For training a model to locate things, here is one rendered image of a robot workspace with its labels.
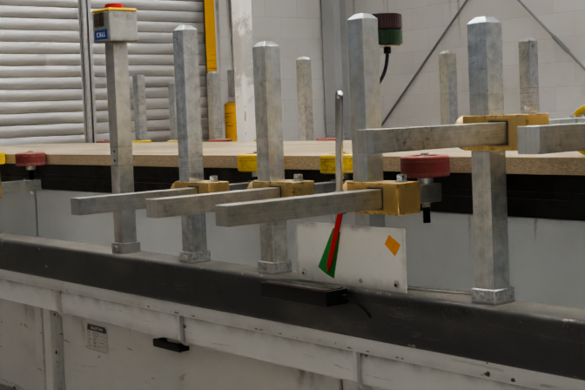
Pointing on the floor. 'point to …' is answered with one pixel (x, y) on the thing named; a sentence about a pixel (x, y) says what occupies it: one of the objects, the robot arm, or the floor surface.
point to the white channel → (242, 44)
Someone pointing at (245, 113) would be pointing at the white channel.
